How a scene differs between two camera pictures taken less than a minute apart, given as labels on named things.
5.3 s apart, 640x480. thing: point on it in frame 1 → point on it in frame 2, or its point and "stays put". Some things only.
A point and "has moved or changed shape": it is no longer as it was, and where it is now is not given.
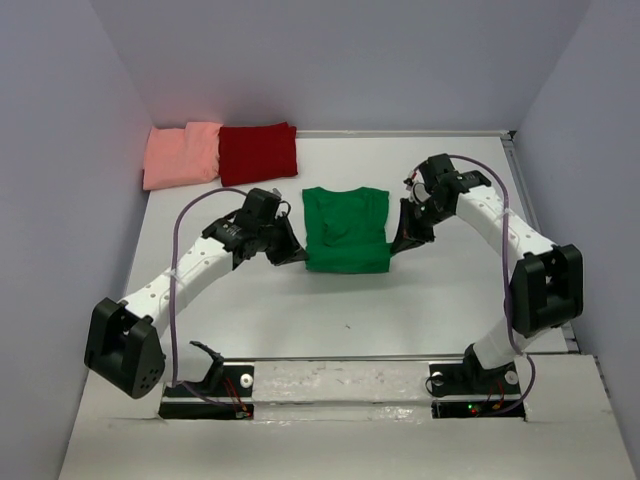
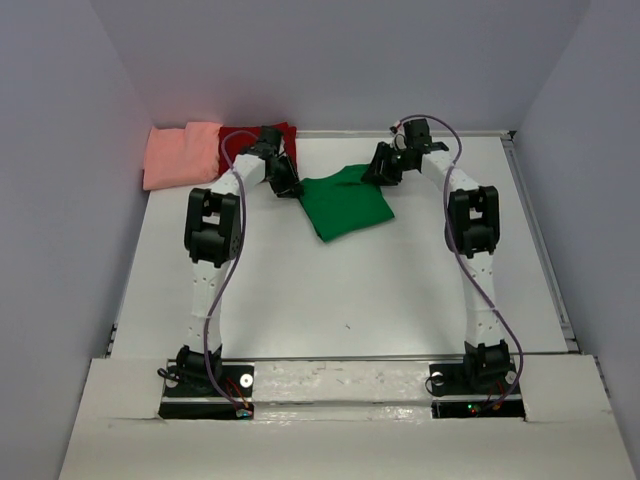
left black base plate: [231, 381] stays put
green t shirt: [346, 230] has moved or changed shape
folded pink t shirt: [177, 156] stays put
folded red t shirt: [257, 152] stays put
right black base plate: [469, 379] stays put
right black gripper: [403, 240] → [384, 177]
